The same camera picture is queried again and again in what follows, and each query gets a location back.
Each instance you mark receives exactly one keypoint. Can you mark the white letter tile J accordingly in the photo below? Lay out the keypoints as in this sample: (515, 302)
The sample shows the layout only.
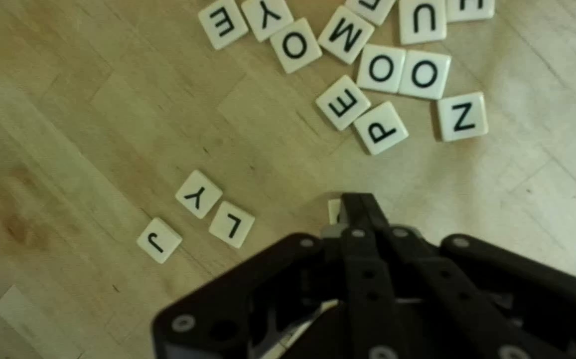
(158, 241)

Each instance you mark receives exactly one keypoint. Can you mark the white letter tile U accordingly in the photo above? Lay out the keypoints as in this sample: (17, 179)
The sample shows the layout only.
(421, 21)

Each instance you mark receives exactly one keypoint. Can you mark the white letter tile N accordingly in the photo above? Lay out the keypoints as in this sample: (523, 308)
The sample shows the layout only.
(463, 117)

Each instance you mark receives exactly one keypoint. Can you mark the white letter tile o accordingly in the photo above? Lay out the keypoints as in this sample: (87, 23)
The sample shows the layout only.
(425, 75)
(382, 69)
(296, 47)

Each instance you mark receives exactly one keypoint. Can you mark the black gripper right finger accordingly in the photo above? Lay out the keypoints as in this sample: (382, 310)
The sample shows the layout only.
(376, 215)

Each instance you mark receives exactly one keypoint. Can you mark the white letter tile e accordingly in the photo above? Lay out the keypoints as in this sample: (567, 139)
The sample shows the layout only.
(222, 23)
(344, 103)

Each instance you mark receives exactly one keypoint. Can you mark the white letter tile L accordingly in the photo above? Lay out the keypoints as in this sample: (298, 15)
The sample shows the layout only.
(232, 225)

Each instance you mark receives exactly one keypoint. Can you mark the white letter tile M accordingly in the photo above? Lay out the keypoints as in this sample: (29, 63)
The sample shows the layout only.
(346, 35)

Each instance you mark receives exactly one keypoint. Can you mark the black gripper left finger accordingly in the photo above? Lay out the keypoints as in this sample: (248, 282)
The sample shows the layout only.
(354, 211)

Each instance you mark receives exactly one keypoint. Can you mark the white letter tile y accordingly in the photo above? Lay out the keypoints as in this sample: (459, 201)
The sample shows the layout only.
(198, 195)
(266, 17)

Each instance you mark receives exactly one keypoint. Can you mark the white letter tile P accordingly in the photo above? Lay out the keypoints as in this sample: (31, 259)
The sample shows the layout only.
(382, 129)

